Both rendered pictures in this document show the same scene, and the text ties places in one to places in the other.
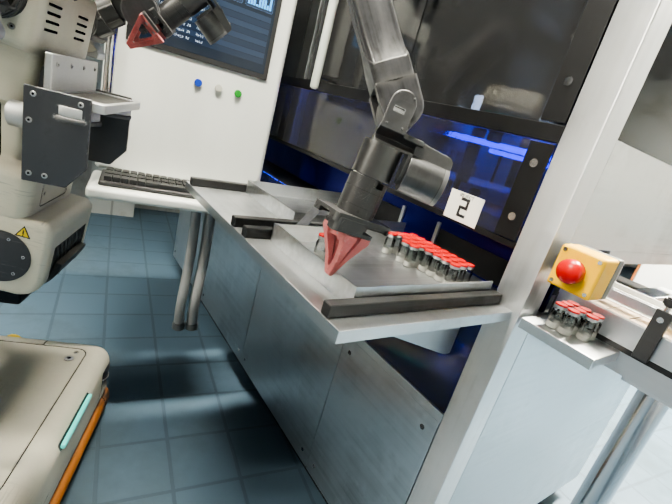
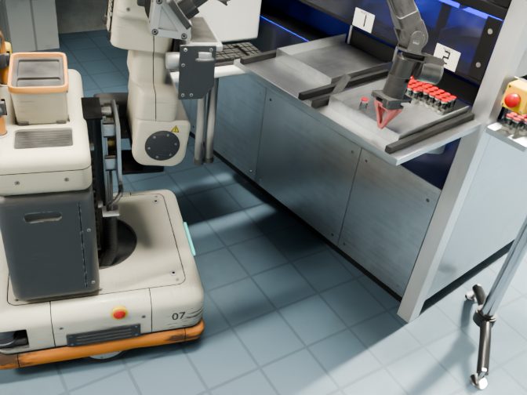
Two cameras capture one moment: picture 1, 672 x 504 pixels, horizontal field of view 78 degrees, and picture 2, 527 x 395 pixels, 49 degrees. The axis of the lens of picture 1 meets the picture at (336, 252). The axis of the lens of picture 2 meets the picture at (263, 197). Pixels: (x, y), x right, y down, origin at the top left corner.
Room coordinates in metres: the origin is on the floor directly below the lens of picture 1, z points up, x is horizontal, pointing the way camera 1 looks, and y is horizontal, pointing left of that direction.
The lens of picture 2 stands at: (-0.79, 0.43, 1.64)
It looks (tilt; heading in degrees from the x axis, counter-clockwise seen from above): 36 degrees down; 354
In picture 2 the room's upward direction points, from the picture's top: 8 degrees clockwise
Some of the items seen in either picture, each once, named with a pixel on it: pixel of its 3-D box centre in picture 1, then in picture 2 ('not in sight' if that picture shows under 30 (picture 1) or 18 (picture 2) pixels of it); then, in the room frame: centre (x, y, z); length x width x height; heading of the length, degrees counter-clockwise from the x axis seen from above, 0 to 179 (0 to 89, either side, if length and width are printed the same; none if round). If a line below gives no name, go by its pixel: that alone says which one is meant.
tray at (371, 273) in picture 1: (382, 261); (398, 106); (0.74, -0.09, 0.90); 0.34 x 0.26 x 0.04; 130
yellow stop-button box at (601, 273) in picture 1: (584, 271); (521, 96); (0.68, -0.41, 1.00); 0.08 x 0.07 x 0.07; 129
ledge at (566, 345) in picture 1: (571, 337); (517, 133); (0.70, -0.45, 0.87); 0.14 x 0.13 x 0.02; 129
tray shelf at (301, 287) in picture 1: (337, 241); (359, 90); (0.89, 0.00, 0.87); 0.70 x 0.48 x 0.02; 39
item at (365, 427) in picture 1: (348, 277); (330, 88); (1.82, -0.09, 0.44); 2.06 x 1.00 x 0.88; 39
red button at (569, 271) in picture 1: (571, 271); (513, 99); (0.65, -0.37, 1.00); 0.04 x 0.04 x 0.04; 39
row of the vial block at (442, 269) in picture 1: (422, 258); (421, 96); (0.82, -0.17, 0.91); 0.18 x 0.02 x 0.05; 40
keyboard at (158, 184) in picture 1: (178, 186); (210, 56); (1.17, 0.49, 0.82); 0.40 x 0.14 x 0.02; 119
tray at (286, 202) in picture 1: (326, 207); (338, 59); (1.06, 0.06, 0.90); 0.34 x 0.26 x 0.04; 129
